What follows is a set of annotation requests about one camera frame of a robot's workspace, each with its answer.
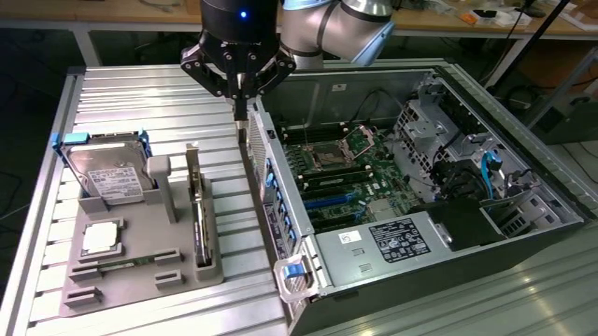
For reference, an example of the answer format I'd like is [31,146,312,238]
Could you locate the silver CPU chip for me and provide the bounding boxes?
[82,221,122,253]

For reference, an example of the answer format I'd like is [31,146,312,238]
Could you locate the CPU socket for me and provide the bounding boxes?
[310,141,352,168]

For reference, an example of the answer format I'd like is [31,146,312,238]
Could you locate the white and black desk device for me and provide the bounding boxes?
[470,8,516,28]

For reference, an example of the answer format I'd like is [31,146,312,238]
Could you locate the silver perforated disk bay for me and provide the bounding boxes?
[481,194,585,244]

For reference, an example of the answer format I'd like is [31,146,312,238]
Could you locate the silver power supply unit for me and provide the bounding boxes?
[313,210,456,288]

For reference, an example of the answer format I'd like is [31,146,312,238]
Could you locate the green loose RAM stick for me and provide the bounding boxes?
[95,256,159,273]

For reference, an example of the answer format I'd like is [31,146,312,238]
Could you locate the open black PC case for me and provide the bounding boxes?
[237,57,595,336]

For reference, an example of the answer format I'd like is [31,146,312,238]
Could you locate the black slanted pole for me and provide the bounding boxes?
[485,0,577,89]

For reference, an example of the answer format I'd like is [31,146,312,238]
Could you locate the silver chipset heatsink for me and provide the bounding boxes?
[368,200,398,218]

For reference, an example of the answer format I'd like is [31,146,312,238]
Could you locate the open metal socket cover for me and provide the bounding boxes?
[340,123,380,151]

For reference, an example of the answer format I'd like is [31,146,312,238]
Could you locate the silver hard disk white label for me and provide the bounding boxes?
[65,139,157,207]

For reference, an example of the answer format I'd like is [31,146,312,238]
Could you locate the wooden desk white frame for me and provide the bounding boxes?
[0,0,205,67]
[392,0,598,88]

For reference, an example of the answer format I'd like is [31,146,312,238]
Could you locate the silver metal disk bay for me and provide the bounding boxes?
[392,79,482,165]

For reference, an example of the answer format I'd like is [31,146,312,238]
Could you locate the blue expansion slot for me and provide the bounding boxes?
[305,193,353,211]

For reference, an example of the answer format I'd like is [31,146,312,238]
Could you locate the expansion card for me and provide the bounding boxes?
[185,141,215,270]

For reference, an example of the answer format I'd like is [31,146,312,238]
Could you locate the green motherboard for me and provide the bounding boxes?
[280,122,422,234]

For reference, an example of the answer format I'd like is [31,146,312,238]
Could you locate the black installed RAM stick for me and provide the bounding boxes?
[302,170,372,193]

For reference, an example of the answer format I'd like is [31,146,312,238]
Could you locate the grey plastic parts rack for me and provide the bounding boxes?
[57,155,226,318]

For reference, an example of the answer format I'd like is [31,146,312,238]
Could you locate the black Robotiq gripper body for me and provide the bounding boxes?
[198,0,282,76]

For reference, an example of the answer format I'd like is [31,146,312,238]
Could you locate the dark grey equipment box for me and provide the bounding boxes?
[537,97,598,145]

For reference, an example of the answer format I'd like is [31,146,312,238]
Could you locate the long black expansion slot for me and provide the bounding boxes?
[309,212,357,230]

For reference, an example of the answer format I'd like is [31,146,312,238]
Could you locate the black wire bundle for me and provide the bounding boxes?
[428,159,485,202]

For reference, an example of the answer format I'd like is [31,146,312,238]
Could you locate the blue case release latch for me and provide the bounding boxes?
[282,263,306,280]

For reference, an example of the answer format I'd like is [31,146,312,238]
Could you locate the blue data wire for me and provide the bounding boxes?
[477,149,505,202]

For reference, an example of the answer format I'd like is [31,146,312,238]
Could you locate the black looped wire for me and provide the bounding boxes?
[353,87,406,127]

